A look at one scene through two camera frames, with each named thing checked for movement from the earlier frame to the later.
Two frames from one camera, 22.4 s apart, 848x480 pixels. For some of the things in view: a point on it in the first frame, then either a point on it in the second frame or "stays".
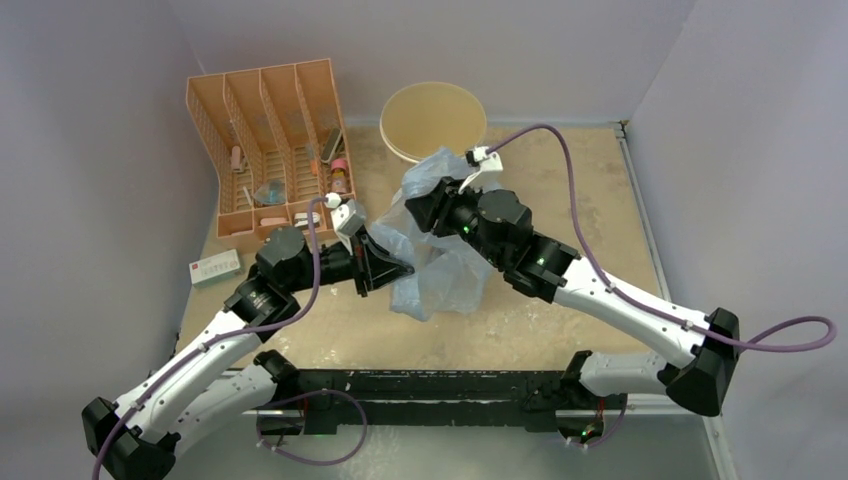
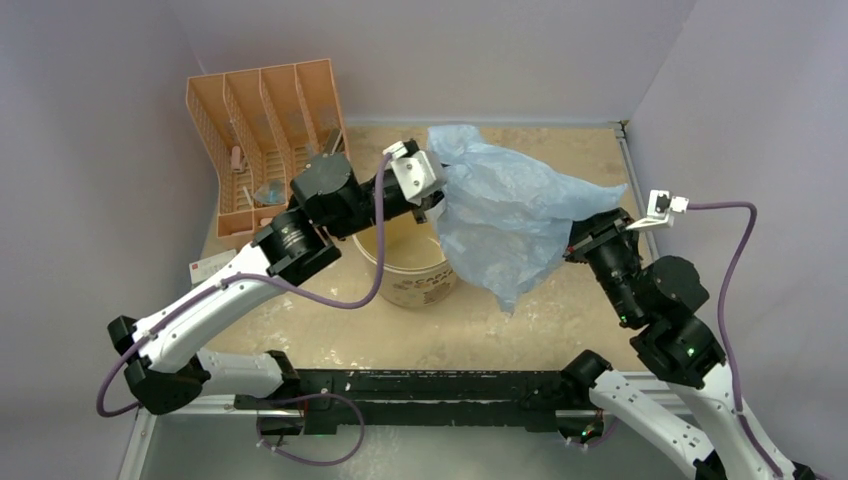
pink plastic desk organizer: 278,141 stays
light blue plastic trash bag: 449,274 → 505,220
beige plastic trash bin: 420,118 → 416,268
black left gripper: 369,261 → 426,202
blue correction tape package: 273,192 stays
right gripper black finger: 427,208 → 590,231
